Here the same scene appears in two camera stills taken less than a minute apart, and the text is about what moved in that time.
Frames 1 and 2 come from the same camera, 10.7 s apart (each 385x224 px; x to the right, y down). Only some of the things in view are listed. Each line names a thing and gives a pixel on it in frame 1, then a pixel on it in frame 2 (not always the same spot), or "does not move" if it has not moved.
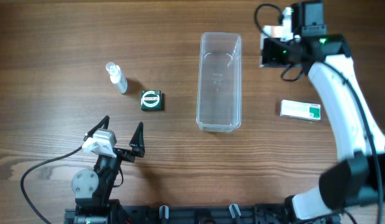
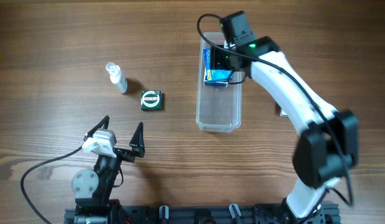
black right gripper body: [273, 52] → [218, 58]
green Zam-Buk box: [151, 99] does not move
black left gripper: [120, 151] does not move
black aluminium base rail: [212, 213] does not move
